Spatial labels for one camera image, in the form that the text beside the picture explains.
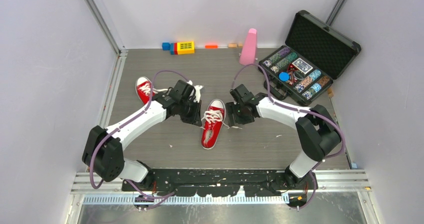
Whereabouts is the orange flat block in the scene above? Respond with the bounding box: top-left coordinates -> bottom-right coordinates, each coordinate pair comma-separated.
204,44 -> 218,49

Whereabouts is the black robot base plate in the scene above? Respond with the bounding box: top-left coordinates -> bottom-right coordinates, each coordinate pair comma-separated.
121,168 -> 318,199

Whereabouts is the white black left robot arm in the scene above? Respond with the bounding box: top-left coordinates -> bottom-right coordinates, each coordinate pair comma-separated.
82,80 -> 203,191

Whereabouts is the yellow toy block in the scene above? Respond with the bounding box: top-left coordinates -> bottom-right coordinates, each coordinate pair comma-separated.
176,41 -> 195,55

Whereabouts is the blue toy cube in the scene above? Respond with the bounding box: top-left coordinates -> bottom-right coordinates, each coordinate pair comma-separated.
161,42 -> 171,51

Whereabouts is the aluminium frame rail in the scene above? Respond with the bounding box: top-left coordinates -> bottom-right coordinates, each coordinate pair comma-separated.
70,170 -> 372,209

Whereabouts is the black poker chip case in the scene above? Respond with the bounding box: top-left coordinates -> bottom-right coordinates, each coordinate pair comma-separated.
258,10 -> 362,106

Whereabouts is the red canvas sneaker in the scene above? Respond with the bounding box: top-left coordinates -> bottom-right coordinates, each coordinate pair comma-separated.
135,76 -> 157,105
201,99 -> 226,150

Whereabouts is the pink metronome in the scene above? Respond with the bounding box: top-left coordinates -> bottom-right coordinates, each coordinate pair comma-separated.
239,28 -> 257,66

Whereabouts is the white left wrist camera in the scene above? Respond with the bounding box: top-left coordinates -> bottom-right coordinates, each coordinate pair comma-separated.
187,80 -> 204,103

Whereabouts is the blue round dealer chip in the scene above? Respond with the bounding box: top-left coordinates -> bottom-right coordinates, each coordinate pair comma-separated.
278,71 -> 291,82

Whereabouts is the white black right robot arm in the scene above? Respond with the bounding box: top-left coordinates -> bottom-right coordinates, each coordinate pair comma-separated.
225,84 -> 342,189

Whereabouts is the playing card deck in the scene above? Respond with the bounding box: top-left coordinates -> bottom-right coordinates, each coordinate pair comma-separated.
291,57 -> 314,77

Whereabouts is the white shoelace of sneaker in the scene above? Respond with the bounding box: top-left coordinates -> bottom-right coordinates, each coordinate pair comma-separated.
136,81 -> 168,97
201,110 -> 242,130

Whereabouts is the red toy block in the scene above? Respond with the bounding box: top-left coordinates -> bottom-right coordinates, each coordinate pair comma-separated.
169,42 -> 178,55

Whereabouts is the wooden block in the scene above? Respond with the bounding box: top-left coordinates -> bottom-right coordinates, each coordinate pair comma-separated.
228,43 -> 239,48

